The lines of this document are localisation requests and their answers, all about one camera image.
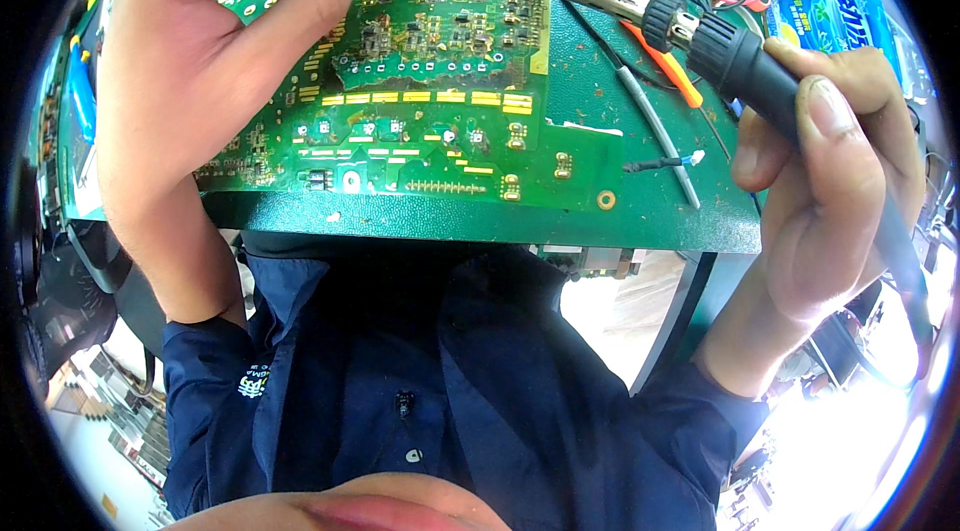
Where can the person's left hand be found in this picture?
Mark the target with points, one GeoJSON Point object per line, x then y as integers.
{"type": "Point", "coordinates": [165, 66]}

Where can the person's right hand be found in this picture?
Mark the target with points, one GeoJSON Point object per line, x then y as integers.
{"type": "Point", "coordinates": [832, 246]}

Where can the black soldering iron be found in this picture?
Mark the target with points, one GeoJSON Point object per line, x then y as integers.
{"type": "Point", "coordinates": [720, 51]}

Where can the cluttered background bench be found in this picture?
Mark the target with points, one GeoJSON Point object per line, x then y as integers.
{"type": "Point", "coordinates": [840, 351]}

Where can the dark table leg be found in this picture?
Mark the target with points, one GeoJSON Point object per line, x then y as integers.
{"type": "Point", "coordinates": [686, 321]}

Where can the blue wipes packet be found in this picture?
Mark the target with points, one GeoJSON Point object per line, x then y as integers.
{"type": "Point", "coordinates": [832, 17]}

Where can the black chair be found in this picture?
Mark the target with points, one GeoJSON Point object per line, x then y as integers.
{"type": "Point", "coordinates": [82, 283]}

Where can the green work mat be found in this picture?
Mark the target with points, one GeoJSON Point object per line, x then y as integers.
{"type": "Point", "coordinates": [600, 223]}

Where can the device under table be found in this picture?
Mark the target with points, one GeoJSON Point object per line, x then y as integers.
{"type": "Point", "coordinates": [592, 262]}

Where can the large green circuit board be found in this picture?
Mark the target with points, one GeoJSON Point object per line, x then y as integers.
{"type": "Point", "coordinates": [420, 81]}

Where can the background shelf rack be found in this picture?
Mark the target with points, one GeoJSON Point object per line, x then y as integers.
{"type": "Point", "coordinates": [112, 411]}

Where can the person's body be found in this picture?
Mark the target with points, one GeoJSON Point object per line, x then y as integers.
{"type": "Point", "coordinates": [420, 381]}

